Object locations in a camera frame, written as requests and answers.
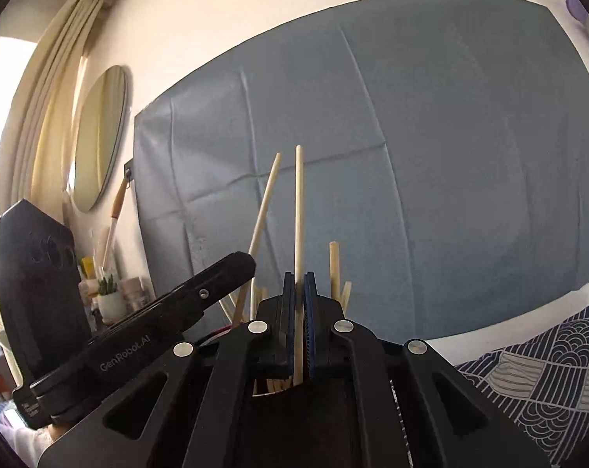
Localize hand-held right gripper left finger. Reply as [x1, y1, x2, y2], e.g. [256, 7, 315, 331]
[37, 271, 298, 468]

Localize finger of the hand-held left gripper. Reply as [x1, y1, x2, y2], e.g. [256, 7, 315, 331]
[127, 252, 257, 341]

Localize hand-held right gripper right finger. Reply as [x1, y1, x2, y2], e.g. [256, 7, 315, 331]
[303, 271, 552, 468]

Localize black cylindrical utensil holder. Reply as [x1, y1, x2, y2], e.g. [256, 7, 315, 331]
[243, 378, 361, 468]

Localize bundle of wooden chopsticks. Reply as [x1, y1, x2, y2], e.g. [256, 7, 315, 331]
[219, 152, 354, 395]

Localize long wooden chopstick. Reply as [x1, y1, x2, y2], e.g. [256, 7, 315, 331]
[294, 145, 306, 387]

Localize small potted succulent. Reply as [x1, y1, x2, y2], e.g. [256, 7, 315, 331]
[96, 273, 128, 325]

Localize beige cosmetic bottles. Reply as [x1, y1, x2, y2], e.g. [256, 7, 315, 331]
[121, 276, 155, 314]

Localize cream curtain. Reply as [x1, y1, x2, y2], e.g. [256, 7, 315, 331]
[10, 0, 108, 208]

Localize blue-grey hanging cloth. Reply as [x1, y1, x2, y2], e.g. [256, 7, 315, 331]
[132, 0, 589, 342]

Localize blue patterned patchwork blanket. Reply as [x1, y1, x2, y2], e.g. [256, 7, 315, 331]
[451, 297, 589, 465]

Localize hanging wooden-handled brush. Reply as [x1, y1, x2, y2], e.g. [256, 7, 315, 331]
[100, 175, 132, 275]

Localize round wall mirror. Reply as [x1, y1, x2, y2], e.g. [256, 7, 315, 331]
[72, 64, 130, 213]

